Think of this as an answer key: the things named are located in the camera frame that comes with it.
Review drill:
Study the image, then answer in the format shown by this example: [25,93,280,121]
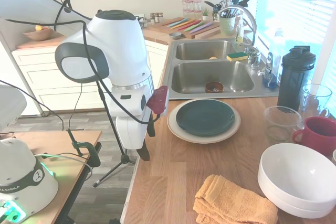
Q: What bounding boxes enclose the white kitchen base cabinet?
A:
[12,39,169,116]

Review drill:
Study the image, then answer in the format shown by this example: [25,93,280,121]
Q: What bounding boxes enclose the thin white cable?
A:
[33,152,95,180]

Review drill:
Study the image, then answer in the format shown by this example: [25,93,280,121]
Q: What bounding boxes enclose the brown ceramic bowl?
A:
[205,81,224,93]

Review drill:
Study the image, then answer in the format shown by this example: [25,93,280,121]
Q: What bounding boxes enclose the green knife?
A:
[188,22,208,34]

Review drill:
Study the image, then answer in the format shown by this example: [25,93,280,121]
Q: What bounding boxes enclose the chrome faucet handle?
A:
[245,45,262,69]

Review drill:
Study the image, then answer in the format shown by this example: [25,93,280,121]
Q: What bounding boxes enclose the wrist camera red mount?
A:
[146,85,169,118]

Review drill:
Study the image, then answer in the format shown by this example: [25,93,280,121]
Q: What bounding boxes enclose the clear plastic cup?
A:
[263,105,303,142]

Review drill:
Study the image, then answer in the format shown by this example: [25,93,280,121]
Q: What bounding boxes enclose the orange knife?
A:
[171,19,190,29]

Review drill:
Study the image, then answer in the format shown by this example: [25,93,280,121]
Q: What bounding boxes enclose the yellow and green sponge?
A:
[226,52,249,62]

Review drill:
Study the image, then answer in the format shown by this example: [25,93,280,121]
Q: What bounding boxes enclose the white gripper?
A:
[115,109,156,162]

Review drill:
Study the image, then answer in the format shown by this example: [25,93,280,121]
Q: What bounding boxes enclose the red mug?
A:
[292,116,336,156]

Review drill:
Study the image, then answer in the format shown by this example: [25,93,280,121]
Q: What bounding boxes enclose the dark C-clamp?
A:
[67,128,102,168]

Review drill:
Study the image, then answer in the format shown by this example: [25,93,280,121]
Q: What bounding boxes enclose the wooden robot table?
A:
[0,129,102,224]

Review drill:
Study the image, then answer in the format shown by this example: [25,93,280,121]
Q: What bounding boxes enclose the dark blue plate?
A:
[175,99,236,137]

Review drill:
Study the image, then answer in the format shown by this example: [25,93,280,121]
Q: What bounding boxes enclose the black shaker bottle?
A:
[277,45,317,112]

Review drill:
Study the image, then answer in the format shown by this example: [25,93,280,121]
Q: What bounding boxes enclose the small yellow soap bottle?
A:
[235,19,245,44]

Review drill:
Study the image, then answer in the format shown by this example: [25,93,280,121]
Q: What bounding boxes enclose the chrome gooseneck faucet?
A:
[218,5,258,49]

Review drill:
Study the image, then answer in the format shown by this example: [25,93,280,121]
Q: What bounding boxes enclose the clear glass goblet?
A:
[298,84,333,120]

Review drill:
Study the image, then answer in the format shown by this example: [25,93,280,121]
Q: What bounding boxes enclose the clear Dawn soap bottle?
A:
[262,28,286,88]

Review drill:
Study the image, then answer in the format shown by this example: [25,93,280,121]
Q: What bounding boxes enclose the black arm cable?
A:
[4,0,161,125]

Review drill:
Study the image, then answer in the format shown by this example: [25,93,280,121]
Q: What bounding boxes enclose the pale green utensil holder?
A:
[219,15,236,36]

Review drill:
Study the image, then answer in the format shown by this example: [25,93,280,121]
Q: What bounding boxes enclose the orange terry towel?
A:
[193,174,279,224]

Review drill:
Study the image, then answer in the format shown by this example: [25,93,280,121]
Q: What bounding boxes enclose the dark leafy potted plant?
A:
[211,3,221,22]

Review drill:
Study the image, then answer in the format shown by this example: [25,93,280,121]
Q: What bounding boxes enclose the black camera tripod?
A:
[60,0,139,188]

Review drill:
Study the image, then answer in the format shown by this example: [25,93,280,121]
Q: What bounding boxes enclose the wooden cutting board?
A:
[145,17,221,40]

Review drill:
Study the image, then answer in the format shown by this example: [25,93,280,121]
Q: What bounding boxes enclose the stainless steel double sink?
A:
[160,39,280,101]

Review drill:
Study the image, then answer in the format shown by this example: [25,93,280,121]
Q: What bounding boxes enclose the beige dinner plate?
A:
[167,98,242,145]

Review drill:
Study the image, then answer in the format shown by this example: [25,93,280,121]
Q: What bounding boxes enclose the thin black cable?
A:
[0,78,85,133]

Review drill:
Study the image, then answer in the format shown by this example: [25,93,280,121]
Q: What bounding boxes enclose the white window blind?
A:
[244,0,336,49]

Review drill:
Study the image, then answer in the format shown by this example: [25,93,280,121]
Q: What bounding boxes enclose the wooden fruit bowl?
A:
[22,27,53,41]

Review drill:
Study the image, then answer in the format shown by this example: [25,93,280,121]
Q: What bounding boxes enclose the white ceramic bowl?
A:
[262,189,336,219]
[257,143,336,205]

